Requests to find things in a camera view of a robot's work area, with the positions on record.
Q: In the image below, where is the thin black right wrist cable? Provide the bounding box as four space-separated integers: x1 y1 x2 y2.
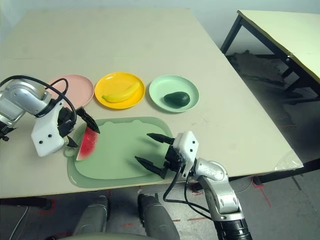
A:
184 177 220 222

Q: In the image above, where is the grey left robot leg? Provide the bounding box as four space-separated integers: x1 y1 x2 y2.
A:
72 194 111 237

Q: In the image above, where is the green cutting board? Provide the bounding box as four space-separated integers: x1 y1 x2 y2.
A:
63 116 176 188

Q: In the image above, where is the yellow round plate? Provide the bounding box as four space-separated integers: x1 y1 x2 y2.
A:
94 72 146 111

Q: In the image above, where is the grey floor cable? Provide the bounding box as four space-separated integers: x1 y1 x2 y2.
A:
12 207 30 240

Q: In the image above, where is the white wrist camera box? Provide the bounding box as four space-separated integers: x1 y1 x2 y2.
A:
173 130 201 177
31 102 65 158

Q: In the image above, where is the thick black right wrist cable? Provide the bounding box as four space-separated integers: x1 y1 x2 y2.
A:
162 169 216 221

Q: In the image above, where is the dark green avocado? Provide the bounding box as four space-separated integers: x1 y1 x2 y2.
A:
163 91 191 109

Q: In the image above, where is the clear plastic film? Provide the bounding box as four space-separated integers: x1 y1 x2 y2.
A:
274 149 305 171

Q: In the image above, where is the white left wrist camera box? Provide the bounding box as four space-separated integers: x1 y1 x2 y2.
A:
31 102 65 158

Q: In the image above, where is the pink round plate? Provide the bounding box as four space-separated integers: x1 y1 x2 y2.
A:
47 74 95 109

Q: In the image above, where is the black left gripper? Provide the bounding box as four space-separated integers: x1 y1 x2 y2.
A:
56 106 101 148

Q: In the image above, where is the grey robot leg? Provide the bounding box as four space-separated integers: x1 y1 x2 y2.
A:
138 193 181 240
72 194 111 237

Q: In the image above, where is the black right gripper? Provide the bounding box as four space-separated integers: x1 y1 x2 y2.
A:
134 132 187 180

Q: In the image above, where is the grey right robot leg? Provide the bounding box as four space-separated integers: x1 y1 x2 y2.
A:
138 193 181 240

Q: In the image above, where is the red watermelon slice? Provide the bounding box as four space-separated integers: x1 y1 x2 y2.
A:
75 124 100 162

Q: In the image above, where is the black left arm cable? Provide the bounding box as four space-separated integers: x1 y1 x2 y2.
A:
0 74 77 126

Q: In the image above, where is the pale green robot torso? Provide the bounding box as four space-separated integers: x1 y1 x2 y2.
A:
57 231 151 240

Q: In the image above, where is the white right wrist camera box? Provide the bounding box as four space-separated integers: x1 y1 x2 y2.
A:
173 130 201 177

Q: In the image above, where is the beige table with black frame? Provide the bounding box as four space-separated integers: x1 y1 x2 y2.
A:
220 9 320 101

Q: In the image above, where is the yellow banana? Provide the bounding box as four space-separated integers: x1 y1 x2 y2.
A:
101 81 142 103

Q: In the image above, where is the pale green round plate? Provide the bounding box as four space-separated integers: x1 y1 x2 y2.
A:
148 74 200 114

